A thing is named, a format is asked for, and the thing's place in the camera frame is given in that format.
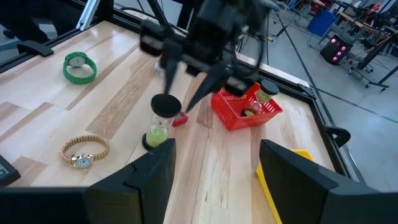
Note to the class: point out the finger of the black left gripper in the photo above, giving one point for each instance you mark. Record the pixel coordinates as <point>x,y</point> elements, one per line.
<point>208,87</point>
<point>170,68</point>

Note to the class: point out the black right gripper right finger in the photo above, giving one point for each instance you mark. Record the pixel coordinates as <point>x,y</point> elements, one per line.
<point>298,193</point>

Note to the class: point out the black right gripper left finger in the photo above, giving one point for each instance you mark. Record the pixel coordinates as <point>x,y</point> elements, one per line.
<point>140,196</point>

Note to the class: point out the green sand hourglass black caps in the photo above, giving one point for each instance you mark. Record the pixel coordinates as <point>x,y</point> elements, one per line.
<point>270,87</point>
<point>166,105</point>

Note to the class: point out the small red clock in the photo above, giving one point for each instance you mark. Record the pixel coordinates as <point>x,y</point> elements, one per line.
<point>180,119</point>

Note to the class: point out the gold metal wristwatch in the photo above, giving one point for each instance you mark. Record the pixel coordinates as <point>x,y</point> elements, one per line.
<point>83,161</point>

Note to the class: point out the green wristwatch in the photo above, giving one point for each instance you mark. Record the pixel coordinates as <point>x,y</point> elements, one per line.
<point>77,60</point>

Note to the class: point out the small black digital clock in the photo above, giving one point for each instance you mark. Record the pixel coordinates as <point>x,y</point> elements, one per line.
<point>7,174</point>

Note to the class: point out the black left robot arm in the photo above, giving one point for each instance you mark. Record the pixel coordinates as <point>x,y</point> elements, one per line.
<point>217,11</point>

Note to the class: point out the red plastic basket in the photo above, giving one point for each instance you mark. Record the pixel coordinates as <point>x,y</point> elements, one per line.
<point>230,118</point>

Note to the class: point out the yellow plastic basket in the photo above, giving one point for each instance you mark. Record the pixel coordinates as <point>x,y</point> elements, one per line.
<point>304,155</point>

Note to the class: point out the black table clamp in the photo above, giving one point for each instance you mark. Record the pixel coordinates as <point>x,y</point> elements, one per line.
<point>340,135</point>
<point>34,48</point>

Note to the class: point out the silver aluminium extrusion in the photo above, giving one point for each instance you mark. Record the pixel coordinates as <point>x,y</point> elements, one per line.
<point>88,14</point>

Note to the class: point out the blue plastic bin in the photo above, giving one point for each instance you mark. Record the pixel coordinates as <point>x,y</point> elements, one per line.
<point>321,23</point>

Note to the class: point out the pink lit computer tower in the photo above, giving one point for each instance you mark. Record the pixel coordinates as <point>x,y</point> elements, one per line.
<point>335,49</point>

